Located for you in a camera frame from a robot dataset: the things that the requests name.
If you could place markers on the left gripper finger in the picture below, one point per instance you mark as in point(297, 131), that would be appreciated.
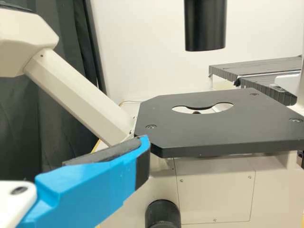
point(95, 180)

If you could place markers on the cream microscope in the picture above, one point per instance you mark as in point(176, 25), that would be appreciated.
point(213, 128)

